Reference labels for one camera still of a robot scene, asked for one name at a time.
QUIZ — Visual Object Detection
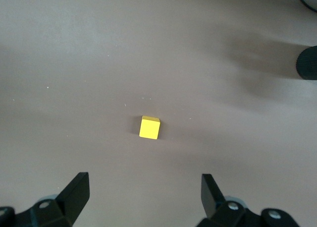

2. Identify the yellow cube block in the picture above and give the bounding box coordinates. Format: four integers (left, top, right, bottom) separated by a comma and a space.
139, 115, 161, 140

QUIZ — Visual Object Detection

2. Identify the black foam cylinder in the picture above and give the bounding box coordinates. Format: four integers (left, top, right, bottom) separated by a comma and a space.
296, 46, 317, 81

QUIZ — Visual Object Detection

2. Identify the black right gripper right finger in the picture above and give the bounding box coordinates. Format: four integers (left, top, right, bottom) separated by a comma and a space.
195, 173, 302, 227

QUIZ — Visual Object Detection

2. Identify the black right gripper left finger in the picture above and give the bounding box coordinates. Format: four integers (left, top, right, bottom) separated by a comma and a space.
0, 172, 90, 227

